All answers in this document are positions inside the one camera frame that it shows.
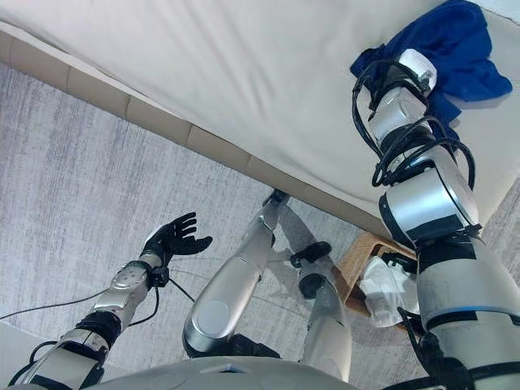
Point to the tan padded bed frame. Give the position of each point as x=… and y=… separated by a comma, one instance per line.
x=101, y=95

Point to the grey striped rug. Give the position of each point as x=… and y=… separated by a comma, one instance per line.
x=61, y=183

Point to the blue garment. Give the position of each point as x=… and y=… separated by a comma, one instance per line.
x=455, y=48

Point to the white garment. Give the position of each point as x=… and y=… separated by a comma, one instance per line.
x=382, y=292

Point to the silver robot leg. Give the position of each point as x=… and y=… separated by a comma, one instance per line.
x=329, y=325
x=227, y=292

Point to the grey robot torso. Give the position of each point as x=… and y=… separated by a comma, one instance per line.
x=219, y=375

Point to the bed with beige cover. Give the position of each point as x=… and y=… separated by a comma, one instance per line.
x=203, y=61

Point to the silver right robot leg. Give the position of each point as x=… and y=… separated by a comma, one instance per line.
x=329, y=325

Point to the silver left robot leg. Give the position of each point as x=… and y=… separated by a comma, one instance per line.
x=227, y=292

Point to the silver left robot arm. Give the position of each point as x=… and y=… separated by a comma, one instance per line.
x=118, y=292

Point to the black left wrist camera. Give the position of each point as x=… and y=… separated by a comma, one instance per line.
x=160, y=276

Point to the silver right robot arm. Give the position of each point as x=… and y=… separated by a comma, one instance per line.
x=430, y=203

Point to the brown wicker basket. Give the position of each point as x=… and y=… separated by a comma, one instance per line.
x=357, y=260

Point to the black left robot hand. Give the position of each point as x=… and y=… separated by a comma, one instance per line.
x=170, y=241

